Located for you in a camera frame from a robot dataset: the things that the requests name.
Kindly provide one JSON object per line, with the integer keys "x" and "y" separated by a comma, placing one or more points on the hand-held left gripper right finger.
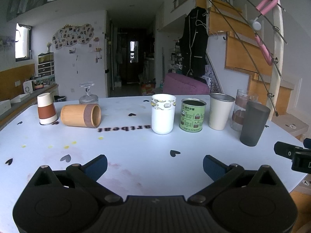
{"x": 213, "y": 168}

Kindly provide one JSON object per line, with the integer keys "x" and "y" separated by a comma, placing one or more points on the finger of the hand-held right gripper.
{"x": 285, "y": 150}
{"x": 307, "y": 143}

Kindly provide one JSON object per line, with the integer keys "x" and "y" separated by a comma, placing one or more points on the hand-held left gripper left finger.
{"x": 97, "y": 168}

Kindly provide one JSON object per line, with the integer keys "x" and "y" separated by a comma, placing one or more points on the bamboo cup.
{"x": 77, "y": 115}

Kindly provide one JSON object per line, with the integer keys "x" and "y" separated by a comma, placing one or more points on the dark grey cup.
{"x": 254, "y": 126}

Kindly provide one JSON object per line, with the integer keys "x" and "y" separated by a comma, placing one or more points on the cream metal cup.
{"x": 220, "y": 112}

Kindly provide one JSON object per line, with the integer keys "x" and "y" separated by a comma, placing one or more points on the glass cup with brown sleeve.
{"x": 239, "y": 102}

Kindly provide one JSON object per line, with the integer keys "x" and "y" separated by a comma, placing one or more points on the white cup with printed rim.
{"x": 162, "y": 117}

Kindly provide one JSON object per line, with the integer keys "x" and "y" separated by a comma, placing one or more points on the brown and white paper cup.
{"x": 46, "y": 110}

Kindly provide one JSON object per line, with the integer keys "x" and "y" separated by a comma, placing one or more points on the beige printed box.
{"x": 290, "y": 126}

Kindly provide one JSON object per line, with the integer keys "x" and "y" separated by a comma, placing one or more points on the green tin can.
{"x": 192, "y": 116}

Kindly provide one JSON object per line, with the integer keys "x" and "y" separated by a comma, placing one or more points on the clear glass goblet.
{"x": 88, "y": 95}

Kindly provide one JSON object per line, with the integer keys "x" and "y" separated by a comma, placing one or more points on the black bag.
{"x": 60, "y": 98}

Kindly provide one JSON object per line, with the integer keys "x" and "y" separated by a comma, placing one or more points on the purple sofa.
{"x": 184, "y": 85}

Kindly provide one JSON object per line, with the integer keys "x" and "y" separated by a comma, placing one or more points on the colourful carton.
{"x": 148, "y": 88}

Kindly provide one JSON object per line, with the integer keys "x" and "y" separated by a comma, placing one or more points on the pink foam tube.
{"x": 263, "y": 51}
{"x": 267, "y": 4}

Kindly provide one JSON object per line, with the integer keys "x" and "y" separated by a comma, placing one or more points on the white tray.
{"x": 20, "y": 98}

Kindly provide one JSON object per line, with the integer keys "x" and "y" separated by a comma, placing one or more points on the wooden staircase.
{"x": 243, "y": 53}

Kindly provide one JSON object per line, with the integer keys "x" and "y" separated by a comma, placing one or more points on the white square device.
{"x": 27, "y": 87}

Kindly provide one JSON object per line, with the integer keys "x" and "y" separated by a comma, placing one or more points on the white storage box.
{"x": 4, "y": 106}

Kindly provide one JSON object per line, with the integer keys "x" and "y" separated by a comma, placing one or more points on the small drawer organizer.
{"x": 45, "y": 70}

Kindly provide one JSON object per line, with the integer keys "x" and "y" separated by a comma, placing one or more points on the door with glass pane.
{"x": 134, "y": 52}

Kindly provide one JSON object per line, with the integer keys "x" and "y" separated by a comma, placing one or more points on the glass tank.
{"x": 45, "y": 57}

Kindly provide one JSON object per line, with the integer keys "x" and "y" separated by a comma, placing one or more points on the black hanging coat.
{"x": 194, "y": 46}

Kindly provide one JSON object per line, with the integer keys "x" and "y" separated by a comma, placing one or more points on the window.
{"x": 21, "y": 42}

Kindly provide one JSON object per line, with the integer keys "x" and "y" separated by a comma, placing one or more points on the white railing post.
{"x": 279, "y": 53}

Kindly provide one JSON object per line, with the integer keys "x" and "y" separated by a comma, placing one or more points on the wooden wall panel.
{"x": 14, "y": 80}

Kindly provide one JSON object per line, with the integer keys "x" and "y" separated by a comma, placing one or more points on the small wooden wall shelf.
{"x": 97, "y": 45}

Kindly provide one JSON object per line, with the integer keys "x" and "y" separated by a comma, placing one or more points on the photo wall collage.
{"x": 73, "y": 36}

